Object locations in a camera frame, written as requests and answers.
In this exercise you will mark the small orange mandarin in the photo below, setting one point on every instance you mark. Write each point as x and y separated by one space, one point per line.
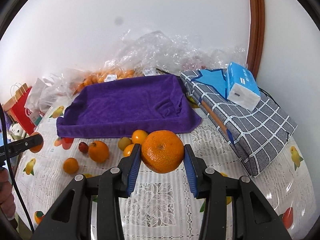
70 166

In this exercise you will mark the grey checked folded cloth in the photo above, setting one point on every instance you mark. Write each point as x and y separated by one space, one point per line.
256 137

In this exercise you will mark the small red fruit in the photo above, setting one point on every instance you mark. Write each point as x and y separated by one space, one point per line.
83 147

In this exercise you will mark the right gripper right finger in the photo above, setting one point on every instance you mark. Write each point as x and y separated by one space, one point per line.
253 215

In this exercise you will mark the brown wooden door frame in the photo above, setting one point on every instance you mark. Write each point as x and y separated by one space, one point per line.
256 35

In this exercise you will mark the left hand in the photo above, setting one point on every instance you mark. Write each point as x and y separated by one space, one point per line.
6 197

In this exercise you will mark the purple towel covered tray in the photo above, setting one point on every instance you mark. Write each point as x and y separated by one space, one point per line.
116 109

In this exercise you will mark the red paper shopping bag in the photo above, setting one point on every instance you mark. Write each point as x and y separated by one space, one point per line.
15 107

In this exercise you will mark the blue tissue pack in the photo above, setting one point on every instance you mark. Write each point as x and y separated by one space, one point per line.
241 87

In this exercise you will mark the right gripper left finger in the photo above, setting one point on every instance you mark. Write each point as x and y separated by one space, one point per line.
70 215

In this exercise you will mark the large orange mandarin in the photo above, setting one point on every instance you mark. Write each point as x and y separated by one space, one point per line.
162 151

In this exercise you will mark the small orange kumquat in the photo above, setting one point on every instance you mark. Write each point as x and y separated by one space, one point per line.
138 136
128 149

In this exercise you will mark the small yellow-green fruit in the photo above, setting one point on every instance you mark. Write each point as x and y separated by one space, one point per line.
124 142

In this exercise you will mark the clear bag of oranges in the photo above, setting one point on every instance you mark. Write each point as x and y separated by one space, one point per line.
112 70

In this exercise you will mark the orange persimmon with stem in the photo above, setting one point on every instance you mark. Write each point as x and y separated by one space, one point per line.
98 151

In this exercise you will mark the crumpled clear plastic bag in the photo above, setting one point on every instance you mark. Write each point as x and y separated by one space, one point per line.
175 54

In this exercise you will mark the white plastic bag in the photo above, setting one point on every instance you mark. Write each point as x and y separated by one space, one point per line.
45 92

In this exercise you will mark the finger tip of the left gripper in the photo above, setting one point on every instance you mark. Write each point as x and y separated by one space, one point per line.
19 146

